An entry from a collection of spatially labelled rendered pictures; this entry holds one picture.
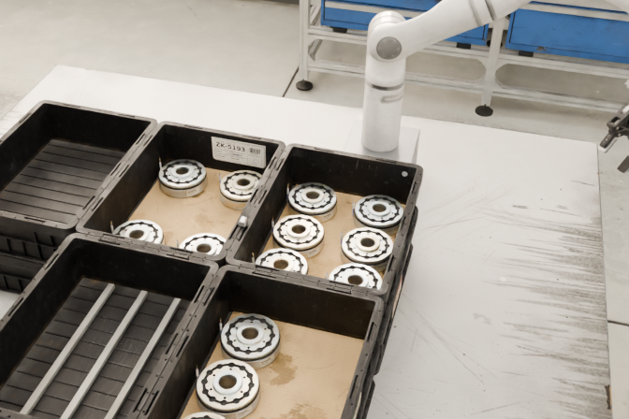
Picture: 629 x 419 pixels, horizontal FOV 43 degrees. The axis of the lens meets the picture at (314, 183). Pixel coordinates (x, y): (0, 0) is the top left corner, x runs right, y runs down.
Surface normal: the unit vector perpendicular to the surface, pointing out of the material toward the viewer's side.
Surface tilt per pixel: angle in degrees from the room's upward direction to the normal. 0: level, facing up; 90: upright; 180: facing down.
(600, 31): 90
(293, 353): 0
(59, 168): 0
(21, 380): 0
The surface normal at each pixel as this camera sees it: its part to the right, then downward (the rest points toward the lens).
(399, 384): 0.02, -0.79
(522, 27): -0.24, 0.59
